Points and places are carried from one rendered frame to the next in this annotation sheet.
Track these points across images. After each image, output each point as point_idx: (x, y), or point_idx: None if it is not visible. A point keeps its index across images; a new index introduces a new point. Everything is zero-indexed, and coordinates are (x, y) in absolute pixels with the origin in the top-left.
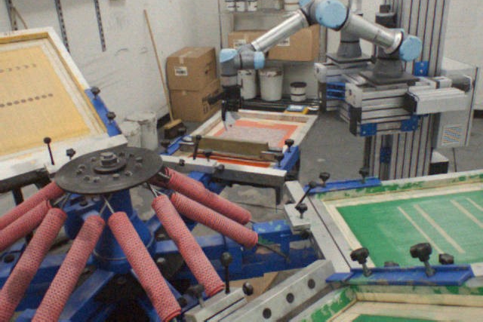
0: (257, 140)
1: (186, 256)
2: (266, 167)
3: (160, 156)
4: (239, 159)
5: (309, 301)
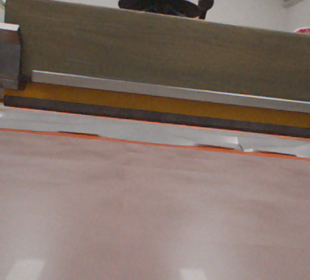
0: (245, 263)
1: None
2: (16, 109)
3: None
4: (152, 122)
5: None
